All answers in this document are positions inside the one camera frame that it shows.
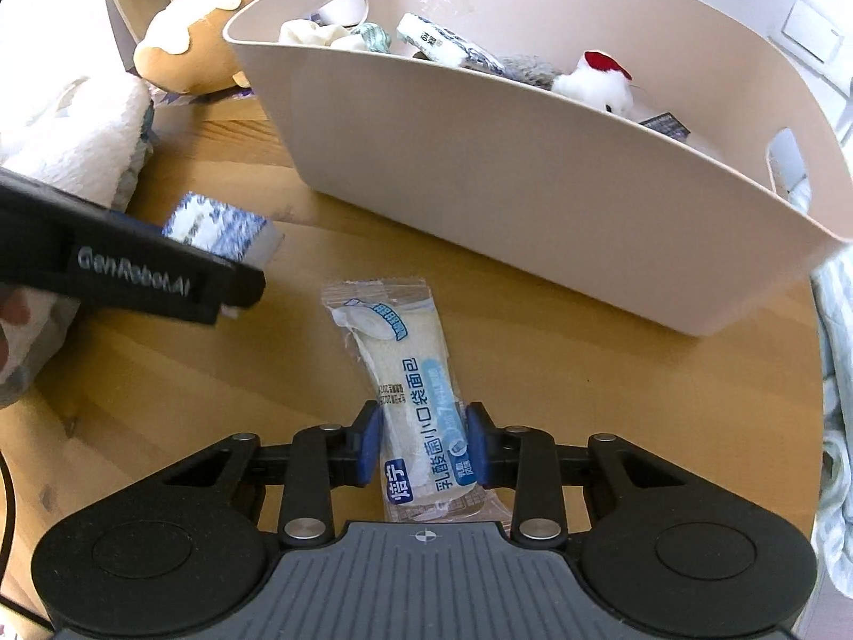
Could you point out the clear bread packet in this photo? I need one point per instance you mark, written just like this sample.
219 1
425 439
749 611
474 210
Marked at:
413 373

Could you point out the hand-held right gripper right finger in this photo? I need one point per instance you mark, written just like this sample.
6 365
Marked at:
478 446

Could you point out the white red cat plush toy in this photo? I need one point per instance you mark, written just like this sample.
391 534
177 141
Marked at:
593 90

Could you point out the beige plastic tub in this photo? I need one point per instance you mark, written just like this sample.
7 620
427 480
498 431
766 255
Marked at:
500 166

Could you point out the white blue printed packet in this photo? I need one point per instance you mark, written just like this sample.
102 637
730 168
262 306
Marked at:
443 40

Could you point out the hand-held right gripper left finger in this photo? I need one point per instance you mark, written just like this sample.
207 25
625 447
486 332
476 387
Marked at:
368 446

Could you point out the light blue striped blanket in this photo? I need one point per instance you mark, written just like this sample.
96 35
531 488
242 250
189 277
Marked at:
836 346

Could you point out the white fluffy blanket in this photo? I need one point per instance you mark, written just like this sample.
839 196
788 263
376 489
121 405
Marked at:
66 140

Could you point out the purple printed packet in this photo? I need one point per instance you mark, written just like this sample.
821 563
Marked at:
233 94

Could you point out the grey green sock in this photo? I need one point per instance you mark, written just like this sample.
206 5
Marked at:
373 38

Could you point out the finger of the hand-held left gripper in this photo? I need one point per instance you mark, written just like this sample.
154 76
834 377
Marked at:
243 286
136 222

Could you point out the orange plush toy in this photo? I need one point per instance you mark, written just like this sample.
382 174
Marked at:
200 46

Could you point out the brown grey squirrel plush toy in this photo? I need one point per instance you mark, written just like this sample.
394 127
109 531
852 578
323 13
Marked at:
530 72

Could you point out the blue white tissue packet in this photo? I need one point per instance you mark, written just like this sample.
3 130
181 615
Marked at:
220 223

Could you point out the blue yellow cartoon packet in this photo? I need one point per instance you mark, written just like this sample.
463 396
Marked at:
666 126

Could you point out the white wall switch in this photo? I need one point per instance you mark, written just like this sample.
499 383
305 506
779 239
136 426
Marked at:
810 30

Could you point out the white cloth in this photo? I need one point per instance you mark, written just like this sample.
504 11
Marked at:
313 30

